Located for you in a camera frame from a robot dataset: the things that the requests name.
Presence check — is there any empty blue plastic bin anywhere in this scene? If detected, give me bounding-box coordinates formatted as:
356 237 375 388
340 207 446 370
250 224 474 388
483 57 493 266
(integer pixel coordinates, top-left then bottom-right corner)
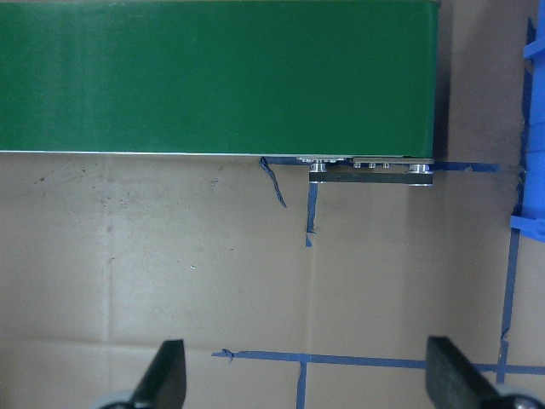
511 12 544 242

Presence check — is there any green conveyor belt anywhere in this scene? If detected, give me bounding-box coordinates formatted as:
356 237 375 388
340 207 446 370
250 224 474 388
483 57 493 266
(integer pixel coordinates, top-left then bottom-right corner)
1 1 439 186

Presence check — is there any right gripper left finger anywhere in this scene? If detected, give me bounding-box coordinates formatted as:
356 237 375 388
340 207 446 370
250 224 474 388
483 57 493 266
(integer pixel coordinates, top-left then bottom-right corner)
129 339 186 409

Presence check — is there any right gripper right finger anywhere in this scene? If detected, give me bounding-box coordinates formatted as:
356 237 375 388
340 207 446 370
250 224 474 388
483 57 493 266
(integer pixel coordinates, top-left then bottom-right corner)
425 337 507 409

